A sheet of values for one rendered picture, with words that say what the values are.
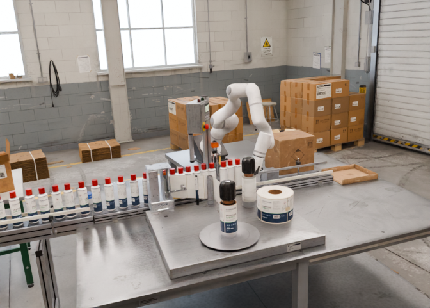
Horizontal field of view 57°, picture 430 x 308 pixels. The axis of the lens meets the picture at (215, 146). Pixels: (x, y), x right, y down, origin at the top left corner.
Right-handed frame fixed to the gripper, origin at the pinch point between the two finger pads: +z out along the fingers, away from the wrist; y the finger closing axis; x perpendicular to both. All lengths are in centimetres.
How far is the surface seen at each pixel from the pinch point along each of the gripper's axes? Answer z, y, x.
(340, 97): -91, -291, 264
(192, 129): -22, -2, -49
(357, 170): -21, -7, 89
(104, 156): 110, -427, -44
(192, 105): -36, -2, -54
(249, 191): 1.3, 31.9, -15.9
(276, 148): -20.2, -22.2, 24.7
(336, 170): -17, -13, 75
